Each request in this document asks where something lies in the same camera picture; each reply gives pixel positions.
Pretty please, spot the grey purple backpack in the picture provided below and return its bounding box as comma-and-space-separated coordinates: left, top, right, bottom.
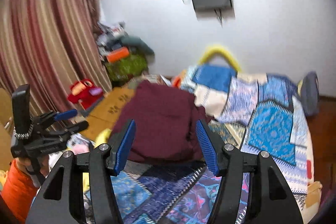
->
299, 71, 319, 117

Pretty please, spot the red plush toy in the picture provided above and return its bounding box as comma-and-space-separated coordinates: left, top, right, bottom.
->
67, 79, 104, 110

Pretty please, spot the dark teal cushion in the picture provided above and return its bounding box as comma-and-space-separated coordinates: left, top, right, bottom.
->
120, 35, 155, 56

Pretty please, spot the left hand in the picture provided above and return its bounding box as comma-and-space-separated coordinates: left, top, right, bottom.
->
15, 154, 51, 177

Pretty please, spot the blue patchwork quilt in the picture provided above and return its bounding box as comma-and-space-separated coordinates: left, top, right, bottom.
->
113, 65, 312, 223

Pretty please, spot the striped pink curtain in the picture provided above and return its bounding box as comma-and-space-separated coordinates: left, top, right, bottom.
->
1, 0, 112, 115

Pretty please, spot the yellow curved tube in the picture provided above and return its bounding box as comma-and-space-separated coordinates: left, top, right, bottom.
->
198, 44, 242, 72

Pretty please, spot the orange box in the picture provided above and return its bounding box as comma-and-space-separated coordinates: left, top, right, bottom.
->
106, 47, 130, 63

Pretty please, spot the orange left sleeve forearm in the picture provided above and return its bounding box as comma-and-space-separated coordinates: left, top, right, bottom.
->
1, 160, 38, 223

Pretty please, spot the beige fleece blanket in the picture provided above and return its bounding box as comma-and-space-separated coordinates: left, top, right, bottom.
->
301, 131, 322, 223

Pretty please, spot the maroon knit sweater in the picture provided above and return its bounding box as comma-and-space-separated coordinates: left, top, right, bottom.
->
112, 81, 213, 165

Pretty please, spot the green patterned bag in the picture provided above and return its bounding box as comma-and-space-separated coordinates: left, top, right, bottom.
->
104, 53, 148, 82

